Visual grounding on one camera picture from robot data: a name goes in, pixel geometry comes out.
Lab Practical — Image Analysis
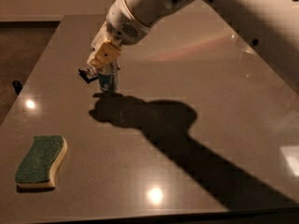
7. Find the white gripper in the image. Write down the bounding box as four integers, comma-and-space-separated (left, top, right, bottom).
87, 0, 194, 69

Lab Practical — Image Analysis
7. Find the silver blue redbull can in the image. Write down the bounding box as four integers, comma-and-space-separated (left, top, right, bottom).
97, 61, 119, 93

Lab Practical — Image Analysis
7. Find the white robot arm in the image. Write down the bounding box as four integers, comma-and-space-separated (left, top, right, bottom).
87, 0, 299, 91

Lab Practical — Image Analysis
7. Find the black rxbar chocolate bar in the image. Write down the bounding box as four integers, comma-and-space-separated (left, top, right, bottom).
78, 67, 98, 83

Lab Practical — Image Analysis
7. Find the small black floor object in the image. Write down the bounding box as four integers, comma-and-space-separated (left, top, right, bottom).
12, 80, 22, 95

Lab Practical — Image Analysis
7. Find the green yellow sponge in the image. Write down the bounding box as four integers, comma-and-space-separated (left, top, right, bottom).
15, 135, 67, 189

